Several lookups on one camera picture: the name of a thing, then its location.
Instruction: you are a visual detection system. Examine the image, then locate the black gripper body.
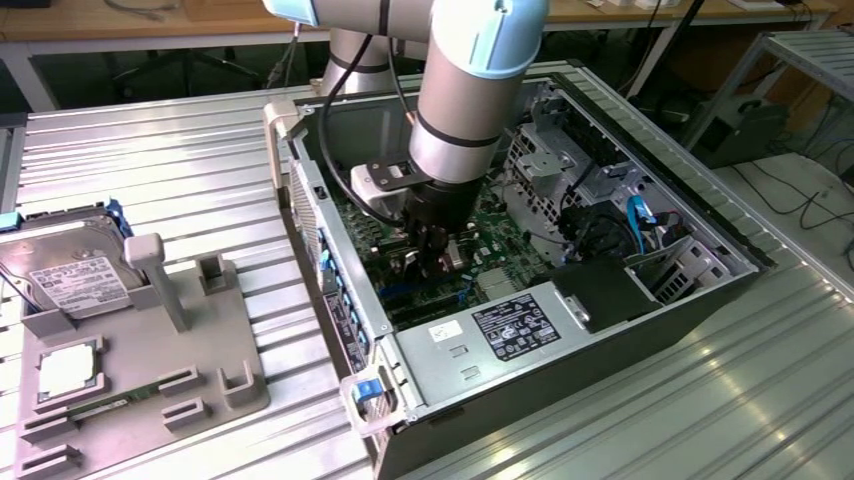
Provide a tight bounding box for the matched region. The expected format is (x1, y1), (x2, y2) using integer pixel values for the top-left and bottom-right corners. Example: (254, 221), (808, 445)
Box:
(401, 179), (481, 236)

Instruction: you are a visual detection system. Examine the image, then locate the low-profile graphics card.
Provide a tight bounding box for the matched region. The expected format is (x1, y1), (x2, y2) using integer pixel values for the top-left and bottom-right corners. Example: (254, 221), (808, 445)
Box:
(382, 237), (472, 284)

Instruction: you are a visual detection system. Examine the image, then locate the black expansion slot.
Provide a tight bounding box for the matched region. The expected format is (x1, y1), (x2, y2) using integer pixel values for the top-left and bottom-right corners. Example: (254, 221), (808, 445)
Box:
(389, 294), (463, 322)

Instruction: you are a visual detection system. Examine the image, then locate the green motherboard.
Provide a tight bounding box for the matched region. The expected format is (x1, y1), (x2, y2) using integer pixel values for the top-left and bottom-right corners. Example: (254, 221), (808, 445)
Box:
(332, 182), (568, 334)

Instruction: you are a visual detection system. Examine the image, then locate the silver chipset heatsink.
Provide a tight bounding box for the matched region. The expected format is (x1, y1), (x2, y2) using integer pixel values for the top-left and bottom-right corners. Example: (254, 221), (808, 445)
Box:
(473, 269), (525, 297)

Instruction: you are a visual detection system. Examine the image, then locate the silver metal disk bay cage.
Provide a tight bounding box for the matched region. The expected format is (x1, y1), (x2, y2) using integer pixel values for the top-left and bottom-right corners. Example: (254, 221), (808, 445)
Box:
(503, 82), (641, 221)

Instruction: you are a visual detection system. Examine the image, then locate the grey power supply unit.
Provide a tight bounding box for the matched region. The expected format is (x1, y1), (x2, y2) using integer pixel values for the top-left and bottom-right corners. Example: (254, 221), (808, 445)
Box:
(393, 279), (592, 409)

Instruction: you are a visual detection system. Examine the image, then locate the black plastic shroud box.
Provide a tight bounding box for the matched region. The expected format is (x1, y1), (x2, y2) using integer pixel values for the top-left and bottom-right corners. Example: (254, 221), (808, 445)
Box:
(549, 254), (665, 336)

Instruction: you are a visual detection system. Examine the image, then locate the open black PC case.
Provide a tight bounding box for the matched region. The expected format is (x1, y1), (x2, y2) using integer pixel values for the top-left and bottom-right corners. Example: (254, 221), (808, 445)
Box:
(261, 58), (779, 480)

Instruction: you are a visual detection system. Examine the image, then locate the black box device on floor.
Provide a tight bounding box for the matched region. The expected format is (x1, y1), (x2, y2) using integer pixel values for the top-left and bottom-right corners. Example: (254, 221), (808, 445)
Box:
(692, 97), (792, 169)

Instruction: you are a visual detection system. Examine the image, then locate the white side table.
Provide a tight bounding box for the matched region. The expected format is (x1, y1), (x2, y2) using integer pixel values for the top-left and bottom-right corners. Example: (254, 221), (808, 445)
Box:
(709, 154), (854, 261)

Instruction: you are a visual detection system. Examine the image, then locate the hard disk with white label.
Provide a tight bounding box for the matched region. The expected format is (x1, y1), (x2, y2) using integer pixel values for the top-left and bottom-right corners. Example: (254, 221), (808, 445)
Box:
(0, 202), (134, 321)

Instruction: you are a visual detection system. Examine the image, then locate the green RAM stick on rack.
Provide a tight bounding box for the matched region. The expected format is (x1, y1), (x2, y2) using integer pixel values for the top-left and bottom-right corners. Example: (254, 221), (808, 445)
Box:
(62, 384), (161, 419)

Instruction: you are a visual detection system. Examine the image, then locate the wooden desk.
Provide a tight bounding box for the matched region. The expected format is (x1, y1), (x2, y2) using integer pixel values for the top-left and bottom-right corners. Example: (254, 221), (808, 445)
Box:
(0, 0), (835, 44)

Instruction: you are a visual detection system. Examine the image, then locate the grey plastic parts rack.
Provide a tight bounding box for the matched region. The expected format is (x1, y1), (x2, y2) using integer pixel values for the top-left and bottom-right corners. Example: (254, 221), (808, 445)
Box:
(11, 232), (272, 480)

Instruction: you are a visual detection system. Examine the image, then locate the silver CPU chip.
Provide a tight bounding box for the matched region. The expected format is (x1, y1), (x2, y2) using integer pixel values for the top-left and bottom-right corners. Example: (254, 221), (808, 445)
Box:
(36, 343), (101, 397)

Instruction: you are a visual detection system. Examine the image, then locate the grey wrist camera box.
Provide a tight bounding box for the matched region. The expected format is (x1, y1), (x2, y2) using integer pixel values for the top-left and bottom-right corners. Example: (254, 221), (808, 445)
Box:
(349, 162), (428, 222)

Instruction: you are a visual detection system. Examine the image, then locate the black sleeved arm cable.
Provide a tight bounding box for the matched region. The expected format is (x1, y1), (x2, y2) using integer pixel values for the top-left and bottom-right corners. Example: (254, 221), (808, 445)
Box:
(316, 0), (428, 227)

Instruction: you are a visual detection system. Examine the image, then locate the blue SATA wire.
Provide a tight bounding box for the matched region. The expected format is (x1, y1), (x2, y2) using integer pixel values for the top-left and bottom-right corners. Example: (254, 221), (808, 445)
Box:
(625, 192), (652, 256)

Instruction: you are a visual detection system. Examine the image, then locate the thin grey dangling cable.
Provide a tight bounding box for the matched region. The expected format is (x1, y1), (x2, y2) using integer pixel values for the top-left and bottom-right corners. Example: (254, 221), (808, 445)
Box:
(265, 19), (302, 89)

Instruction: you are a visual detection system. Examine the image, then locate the black cable on white table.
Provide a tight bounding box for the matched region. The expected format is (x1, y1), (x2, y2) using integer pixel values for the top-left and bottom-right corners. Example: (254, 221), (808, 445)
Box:
(732, 159), (854, 226)

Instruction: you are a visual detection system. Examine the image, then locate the grey metal shelf frame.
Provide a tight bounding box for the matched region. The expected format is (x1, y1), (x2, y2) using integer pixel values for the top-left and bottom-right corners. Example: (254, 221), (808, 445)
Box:
(692, 29), (854, 151)

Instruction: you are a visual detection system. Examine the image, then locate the grey aluminium profile frame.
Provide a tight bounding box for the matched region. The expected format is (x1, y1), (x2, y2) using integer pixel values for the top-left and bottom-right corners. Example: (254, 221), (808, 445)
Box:
(0, 112), (29, 211)

